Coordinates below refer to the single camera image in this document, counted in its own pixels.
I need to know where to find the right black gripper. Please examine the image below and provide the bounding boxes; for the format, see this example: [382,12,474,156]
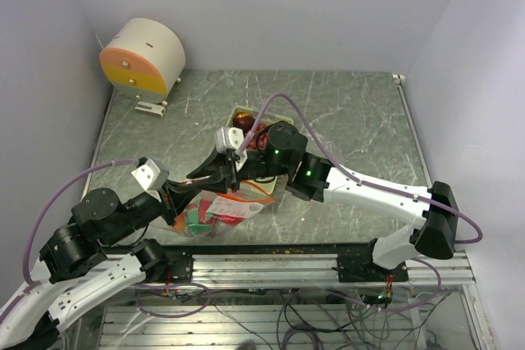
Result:
[186,146,292,193]

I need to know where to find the red yellow mango toy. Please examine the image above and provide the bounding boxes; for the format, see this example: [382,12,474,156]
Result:
[172,217,186,233]

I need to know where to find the clear orange zip bag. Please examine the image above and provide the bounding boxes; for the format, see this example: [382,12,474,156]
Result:
[176,181,276,238]

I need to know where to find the pink dragon fruit toy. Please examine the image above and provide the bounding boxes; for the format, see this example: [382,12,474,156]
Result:
[184,199,217,237]

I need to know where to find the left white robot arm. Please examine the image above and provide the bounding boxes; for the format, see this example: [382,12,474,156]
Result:
[1,184,199,349]

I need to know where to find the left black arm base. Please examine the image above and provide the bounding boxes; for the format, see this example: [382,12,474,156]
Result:
[131,239,193,284]

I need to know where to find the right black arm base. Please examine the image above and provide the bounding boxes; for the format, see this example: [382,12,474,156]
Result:
[333,239,409,283]

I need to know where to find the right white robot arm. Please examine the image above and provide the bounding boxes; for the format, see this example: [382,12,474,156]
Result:
[187,121,458,281]

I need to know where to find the purple grape bunch toy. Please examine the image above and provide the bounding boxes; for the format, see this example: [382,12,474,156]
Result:
[247,123,269,151]

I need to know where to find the dark red apple toy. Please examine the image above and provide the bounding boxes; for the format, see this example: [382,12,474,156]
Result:
[232,111,255,130]

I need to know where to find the pale green plastic basket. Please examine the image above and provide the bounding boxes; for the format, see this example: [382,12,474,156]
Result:
[226,105,294,194]

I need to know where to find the small white grey block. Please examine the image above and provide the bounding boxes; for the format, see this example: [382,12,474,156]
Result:
[135,101,166,118]

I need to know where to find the round cream drawer cabinet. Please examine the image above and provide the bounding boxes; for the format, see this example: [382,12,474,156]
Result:
[99,17,186,104]

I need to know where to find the white corner clip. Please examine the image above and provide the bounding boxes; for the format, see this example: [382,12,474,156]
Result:
[392,73,405,83]

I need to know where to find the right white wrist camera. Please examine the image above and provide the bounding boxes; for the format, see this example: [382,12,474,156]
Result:
[214,126,248,170]

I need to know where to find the aluminium frame rail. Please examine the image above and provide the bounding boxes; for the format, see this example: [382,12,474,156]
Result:
[48,243,493,350]

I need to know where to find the loose cables under table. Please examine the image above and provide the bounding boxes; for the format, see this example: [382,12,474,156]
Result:
[135,259,456,350]

